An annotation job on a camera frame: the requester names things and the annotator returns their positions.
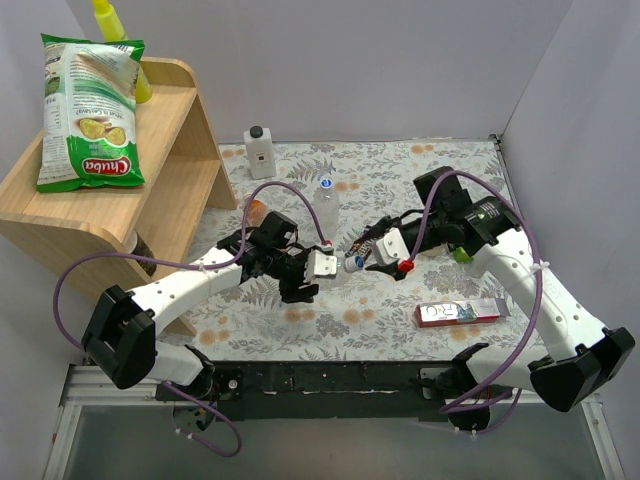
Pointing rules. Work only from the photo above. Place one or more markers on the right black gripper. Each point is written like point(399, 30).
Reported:
point(410, 229)

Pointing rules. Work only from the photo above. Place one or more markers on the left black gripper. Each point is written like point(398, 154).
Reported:
point(298, 270)

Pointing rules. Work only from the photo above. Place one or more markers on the clear bottle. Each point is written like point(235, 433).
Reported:
point(346, 268)
point(327, 208)

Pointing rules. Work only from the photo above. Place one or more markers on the orange soda bottle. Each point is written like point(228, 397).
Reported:
point(256, 213)

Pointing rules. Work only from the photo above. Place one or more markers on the blue white bottle cap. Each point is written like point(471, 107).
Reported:
point(326, 183)

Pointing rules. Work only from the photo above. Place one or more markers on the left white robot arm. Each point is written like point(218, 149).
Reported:
point(122, 335)

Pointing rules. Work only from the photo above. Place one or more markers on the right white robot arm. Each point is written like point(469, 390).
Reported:
point(565, 353)

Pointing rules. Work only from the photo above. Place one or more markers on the cream lotion pump bottle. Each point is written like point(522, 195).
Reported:
point(435, 252)

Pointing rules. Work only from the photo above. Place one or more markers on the white square bottle black cap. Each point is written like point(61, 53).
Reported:
point(260, 152)

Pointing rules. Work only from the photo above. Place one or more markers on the purple candy bar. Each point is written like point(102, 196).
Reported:
point(361, 247)

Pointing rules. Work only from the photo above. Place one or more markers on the floral table mat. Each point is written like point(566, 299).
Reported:
point(371, 317)

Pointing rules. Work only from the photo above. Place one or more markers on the green small box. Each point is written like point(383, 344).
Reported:
point(461, 256)

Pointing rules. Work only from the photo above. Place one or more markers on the red white toothpaste box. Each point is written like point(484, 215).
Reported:
point(462, 312)

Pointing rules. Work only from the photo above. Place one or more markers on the dark jar under shelf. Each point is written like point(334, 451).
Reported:
point(137, 246)

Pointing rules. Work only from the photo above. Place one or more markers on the wooden shelf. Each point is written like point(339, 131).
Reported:
point(183, 170)

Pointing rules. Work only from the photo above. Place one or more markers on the green chips bag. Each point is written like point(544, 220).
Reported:
point(89, 123)

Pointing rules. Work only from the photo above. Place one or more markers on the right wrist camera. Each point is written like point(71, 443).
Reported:
point(392, 248)

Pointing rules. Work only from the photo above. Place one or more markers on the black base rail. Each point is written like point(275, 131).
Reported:
point(261, 390)

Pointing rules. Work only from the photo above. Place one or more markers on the aluminium frame rail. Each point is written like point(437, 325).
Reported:
point(355, 420)

